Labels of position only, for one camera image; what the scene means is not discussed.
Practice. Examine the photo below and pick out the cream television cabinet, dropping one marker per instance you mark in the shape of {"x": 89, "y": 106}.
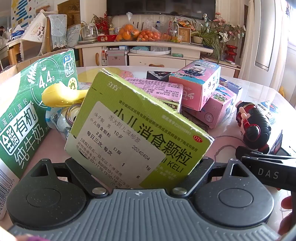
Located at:
{"x": 152, "y": 61}

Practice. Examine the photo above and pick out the wooden chair with cover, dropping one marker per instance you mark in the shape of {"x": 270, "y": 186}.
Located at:
{"x": 56, "y": 30}

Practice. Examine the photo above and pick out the green potted plant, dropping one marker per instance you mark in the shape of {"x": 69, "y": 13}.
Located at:
{"x": 208, "y": 37}

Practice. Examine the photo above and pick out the black red toy figure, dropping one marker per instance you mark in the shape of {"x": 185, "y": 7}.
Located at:
{"x": 256, "y": 125}

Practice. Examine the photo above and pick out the red flat box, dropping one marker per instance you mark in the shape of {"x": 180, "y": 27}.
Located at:
{"x": 106, "y": 38}

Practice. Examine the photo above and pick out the yellow pink water gun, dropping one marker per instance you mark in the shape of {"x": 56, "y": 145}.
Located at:
{"x": 57, "y": 95}

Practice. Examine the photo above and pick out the wooden picture frame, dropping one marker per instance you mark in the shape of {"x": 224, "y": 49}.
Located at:
{"x": 183, "y": 35}

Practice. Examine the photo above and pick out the blue yellow wall poster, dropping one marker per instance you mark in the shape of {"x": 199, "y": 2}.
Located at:
{"x": 23, "y": 9}

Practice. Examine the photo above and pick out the white round tray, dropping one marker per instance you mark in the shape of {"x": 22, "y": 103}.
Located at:
{"x": 150, "y": 50}

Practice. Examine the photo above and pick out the red berry branches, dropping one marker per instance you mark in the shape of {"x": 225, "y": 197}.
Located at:
{"x": 101, "y": 24}

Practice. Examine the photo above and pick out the person's right hand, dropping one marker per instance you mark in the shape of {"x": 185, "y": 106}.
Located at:
{"x": 290, "y": 223}

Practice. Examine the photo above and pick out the white cartoon cloth cover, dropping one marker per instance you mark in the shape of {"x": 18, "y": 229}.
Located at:
{"x": 34, "y": 32}

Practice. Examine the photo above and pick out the blue white box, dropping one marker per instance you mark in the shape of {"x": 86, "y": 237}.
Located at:
{"x": 231, "y": 83}

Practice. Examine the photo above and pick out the pink cartoon figure toy box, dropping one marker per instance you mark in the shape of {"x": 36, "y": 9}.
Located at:
{"x": 196, "y": 88}

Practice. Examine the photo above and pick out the pink metal case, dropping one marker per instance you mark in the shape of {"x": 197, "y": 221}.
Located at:
{"x": 116, "y": 58}

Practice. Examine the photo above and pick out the green milk carton box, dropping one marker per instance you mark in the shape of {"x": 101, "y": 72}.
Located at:
{"x": 23, "y": 104}

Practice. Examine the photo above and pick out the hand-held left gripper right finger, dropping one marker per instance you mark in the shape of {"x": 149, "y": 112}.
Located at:
{"x": 198, "y": 176}

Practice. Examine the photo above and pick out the dark foil snack packet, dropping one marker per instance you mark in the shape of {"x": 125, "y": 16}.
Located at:
{"x": 157, "y": 74}

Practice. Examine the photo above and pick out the blue tissue pack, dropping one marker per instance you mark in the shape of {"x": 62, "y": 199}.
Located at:
{"x": 18, "y": 33}

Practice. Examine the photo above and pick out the white green certificate board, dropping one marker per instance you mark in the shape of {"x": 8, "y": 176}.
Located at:
{"x": 73, "y": 34}

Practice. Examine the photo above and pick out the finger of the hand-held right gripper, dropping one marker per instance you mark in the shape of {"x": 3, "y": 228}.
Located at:
{"x": 246, "y": 151}

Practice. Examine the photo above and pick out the pink flower bouquet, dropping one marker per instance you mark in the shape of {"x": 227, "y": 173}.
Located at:
{"x": 229, "y": 29}

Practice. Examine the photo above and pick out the dark blue toy box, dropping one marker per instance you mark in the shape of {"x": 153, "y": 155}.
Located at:
{"x": 279, "y": 143}

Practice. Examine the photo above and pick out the small green box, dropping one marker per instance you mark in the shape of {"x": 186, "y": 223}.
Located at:
{"x": 178, "y": 55}

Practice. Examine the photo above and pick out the glass kettle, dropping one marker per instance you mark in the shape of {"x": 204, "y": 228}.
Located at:
{"x": 87, "y": 33}

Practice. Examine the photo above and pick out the pink blue cartoon toy box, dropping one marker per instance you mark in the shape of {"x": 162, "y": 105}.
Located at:
{"x": 219, "y": 109}

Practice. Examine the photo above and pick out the wooden side table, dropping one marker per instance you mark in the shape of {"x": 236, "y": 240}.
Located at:
{"x": 13, "y": 48}

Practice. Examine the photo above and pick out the white standing air conditioner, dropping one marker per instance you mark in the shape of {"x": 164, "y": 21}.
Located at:
{"x": 266, "y": 34}

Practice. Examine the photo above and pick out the bag of small tangerines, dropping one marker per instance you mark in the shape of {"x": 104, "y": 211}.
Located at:
{"x": 149, "y": 36}

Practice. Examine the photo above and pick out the green medicine box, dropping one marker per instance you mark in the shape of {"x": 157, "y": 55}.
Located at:
{"x": 138, "y": 120}

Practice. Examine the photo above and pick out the red candle stand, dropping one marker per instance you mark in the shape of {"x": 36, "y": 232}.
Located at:
{"x": 231, "y": 53}

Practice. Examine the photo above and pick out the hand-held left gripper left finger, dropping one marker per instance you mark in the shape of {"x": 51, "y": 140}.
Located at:
{"x": 77, "y": 170}

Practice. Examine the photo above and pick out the pink medicine box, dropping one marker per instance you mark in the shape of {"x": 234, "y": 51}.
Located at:
{"x": 157, "y": 90}

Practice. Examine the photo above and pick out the bag of large oranges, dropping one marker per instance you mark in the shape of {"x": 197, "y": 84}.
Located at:
{"x": 127, "y": 33}

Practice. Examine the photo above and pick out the black television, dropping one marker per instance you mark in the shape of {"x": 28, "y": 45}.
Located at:
{"x": 161, "y": 8}

